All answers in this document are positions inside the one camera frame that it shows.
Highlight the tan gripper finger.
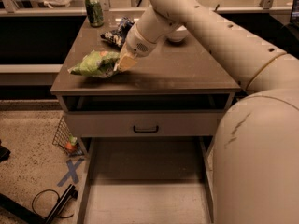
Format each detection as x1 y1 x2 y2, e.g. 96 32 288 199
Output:
114 54 137 72

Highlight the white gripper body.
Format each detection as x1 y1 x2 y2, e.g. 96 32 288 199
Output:
121 23 157 57

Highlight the green jalapeno chip bag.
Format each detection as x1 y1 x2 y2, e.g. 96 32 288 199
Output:
68 50 120 78

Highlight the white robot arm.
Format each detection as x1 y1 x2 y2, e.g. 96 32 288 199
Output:
116 0 299 224

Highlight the blue chip bag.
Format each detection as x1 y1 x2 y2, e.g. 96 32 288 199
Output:
100 17 135 49

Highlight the grey drawer cabinet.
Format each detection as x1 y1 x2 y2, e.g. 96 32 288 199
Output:
51 24 240 221

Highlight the open pulled-out drawer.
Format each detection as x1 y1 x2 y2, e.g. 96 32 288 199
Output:
74 137 213 224

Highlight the white ceramic bowl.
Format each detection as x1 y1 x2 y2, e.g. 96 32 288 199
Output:
166 26 189 43

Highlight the green soda can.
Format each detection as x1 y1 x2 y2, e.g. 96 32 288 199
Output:
85 0 104 27

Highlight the blue tape cross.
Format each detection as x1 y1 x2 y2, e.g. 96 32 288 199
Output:
57 158 84 187

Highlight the black tripod leg left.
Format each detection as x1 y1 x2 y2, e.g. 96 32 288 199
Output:
0 184 78 224

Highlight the closed drawer with black handle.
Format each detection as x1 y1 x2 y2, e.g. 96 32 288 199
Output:
64 111 223 137

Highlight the wire mesh basket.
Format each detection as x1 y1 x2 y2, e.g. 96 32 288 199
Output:
52 118 83 157

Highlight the black floor cable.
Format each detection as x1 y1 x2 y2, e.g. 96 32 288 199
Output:
31 189 75 219

